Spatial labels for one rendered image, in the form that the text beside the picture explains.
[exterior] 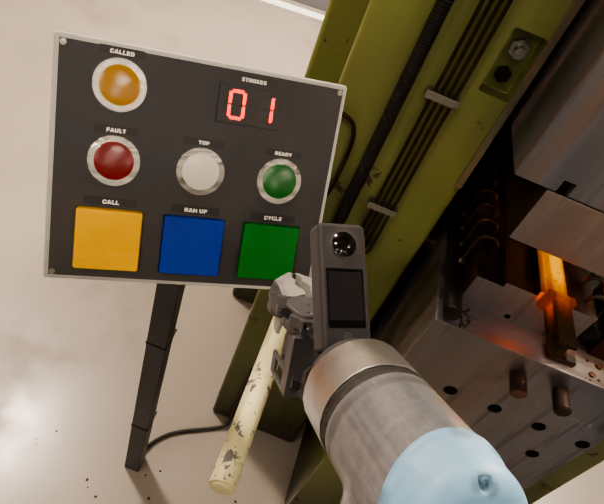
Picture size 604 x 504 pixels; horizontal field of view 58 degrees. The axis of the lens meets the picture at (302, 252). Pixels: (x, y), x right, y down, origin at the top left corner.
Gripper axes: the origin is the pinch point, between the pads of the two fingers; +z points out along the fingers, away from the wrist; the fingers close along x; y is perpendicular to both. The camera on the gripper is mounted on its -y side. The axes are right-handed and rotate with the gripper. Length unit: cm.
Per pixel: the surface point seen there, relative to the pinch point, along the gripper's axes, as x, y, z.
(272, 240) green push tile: 0.2, -1.1, 10.2
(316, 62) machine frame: 23, -28, 76
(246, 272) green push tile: -2.6, 3.6, 10.3
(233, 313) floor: 22, 56, 116
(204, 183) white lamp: -9.4, -7.4, 10.6
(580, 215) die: 40.8, -10.6, 2.4
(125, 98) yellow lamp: -19.3, -16.0, 10.6
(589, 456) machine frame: 93, 51, 28
